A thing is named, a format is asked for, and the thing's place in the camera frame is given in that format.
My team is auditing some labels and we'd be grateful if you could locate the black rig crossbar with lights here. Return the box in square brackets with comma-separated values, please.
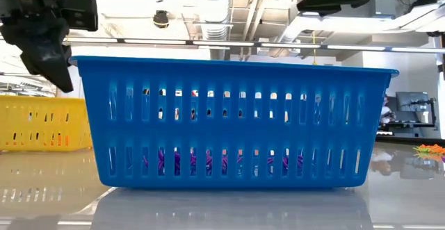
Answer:
[64, 37, 445, 54]

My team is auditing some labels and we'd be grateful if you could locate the purple plastic spider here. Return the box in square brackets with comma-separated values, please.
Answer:
[266, 153, 305, 171]
[189, 149, 229, 175]
[143, 147, 182, 176]
[227, 152, 245, 170]

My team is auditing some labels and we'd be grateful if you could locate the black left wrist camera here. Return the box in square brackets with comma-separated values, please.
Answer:
[58, 0, 99, 33]

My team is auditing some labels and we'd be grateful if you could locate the yellow hanging cord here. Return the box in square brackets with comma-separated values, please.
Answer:
[311, 30, 319, 66]

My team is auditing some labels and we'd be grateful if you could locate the yellow slotted plastic basket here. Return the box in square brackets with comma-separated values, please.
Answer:
[0, 95, 94, 152]

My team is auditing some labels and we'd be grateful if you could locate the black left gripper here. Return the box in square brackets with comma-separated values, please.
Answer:
[0, 0, 74, 94]

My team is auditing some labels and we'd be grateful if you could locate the black ceiling dome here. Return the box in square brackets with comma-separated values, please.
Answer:
[152, 10, 171, 29]

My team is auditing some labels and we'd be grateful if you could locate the black computer monitor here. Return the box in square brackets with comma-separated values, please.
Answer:
[395, 90, 430, 113]

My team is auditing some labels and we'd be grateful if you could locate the person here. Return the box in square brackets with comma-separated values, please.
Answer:
[380, 95, 396, 126]

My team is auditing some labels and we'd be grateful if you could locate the blue slotted plastic basket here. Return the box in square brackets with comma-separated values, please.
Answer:
[69, 55, 400, 190]

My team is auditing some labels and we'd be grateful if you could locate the silver ribbed ceiling duct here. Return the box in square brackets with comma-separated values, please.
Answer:
[193, 0, 233, 61]

